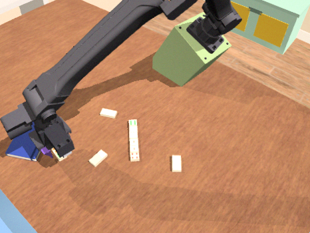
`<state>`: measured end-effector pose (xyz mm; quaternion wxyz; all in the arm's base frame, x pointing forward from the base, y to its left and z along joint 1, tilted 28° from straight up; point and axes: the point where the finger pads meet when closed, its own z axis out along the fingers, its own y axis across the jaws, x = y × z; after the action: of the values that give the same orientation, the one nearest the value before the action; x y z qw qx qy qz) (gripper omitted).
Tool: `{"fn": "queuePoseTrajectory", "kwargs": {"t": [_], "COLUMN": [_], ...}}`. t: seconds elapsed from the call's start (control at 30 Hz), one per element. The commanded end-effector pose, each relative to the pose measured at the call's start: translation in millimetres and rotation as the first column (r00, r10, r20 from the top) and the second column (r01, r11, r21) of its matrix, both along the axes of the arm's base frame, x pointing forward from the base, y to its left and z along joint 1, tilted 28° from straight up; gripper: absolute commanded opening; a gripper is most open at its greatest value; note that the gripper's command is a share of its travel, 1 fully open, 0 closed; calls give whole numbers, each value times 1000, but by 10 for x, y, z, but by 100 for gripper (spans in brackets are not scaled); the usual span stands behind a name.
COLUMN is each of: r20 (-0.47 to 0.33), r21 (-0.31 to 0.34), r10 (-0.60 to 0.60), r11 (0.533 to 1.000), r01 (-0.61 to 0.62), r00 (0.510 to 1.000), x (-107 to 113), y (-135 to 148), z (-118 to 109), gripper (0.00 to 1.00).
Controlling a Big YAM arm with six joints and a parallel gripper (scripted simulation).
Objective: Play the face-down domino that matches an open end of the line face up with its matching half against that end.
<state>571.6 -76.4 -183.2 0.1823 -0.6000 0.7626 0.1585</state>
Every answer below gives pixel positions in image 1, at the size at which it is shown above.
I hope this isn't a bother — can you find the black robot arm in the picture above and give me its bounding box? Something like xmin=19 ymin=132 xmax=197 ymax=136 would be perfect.
xmin=0 ymin=0 xmax=242 ymax=158

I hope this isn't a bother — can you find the blue notebook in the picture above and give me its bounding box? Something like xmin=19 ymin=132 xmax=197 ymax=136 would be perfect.
xmin=5 ymin=123 xmax=41 ymax=161

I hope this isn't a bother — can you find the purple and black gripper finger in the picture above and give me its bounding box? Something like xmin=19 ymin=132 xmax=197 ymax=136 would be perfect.
xmin=41 ymin=147 xmax=53 ymax=158

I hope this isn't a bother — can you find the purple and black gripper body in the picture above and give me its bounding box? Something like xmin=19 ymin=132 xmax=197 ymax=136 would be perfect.
xmin=29 ymin=117 xmax=72 ymax=151

